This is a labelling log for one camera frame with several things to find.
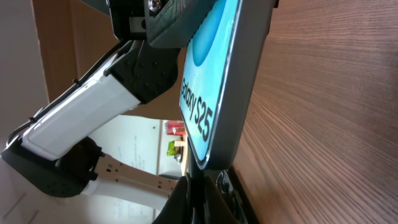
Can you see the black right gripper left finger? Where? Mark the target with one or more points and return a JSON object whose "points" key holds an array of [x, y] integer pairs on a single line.
{"points": [[177, 207]]}

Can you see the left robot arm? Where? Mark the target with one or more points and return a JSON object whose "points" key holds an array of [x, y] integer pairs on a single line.
{"points": [[54, 151]]}

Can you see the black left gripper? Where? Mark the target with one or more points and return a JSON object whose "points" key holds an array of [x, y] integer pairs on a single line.
{"points": [[165, 24]]}

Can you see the Galaxy S25 smartphone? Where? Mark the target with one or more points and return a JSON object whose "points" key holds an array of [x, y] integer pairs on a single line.
{"points": [[219, 73]]}

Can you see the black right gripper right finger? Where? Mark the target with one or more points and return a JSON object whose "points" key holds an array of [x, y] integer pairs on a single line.
{"points": [[216, 209]]}

